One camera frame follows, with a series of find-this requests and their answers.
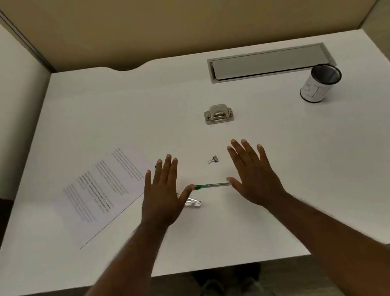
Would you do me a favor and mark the silver stapler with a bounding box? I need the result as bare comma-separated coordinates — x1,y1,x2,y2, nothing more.
176,189,203,212

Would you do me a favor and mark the person's left hand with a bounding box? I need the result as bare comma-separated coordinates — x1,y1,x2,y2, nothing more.
134,151,200,232

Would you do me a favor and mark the person's left forearm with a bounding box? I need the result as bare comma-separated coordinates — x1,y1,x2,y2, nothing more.
44,220,181,296

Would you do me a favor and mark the silver hole punch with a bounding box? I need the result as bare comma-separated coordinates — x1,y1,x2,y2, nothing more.
203,103,235,126

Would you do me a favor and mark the white black mesh pen holder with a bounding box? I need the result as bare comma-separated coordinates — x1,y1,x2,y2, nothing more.
296,62,345,106

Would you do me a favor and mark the beige desk partition panel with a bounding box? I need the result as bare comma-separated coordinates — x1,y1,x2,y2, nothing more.
0,0,390,86

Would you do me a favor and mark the green pen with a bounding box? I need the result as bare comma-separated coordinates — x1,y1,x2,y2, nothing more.
193,181,232,191

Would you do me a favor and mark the person's right hand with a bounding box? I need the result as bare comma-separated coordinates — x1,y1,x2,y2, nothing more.
223,133,292,214

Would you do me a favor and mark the person's right grey shoe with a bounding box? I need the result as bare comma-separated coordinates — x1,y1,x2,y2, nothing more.
232,272,275,296

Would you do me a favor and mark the grey desk cable tray cover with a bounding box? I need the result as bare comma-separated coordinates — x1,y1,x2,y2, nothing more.
206,41,338,84

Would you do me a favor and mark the person's right forearm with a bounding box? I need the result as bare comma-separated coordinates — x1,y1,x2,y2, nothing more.
266,181,390,296

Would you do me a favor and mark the printed white paper sheet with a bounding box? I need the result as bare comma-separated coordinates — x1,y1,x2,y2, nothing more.
48,144,165,252

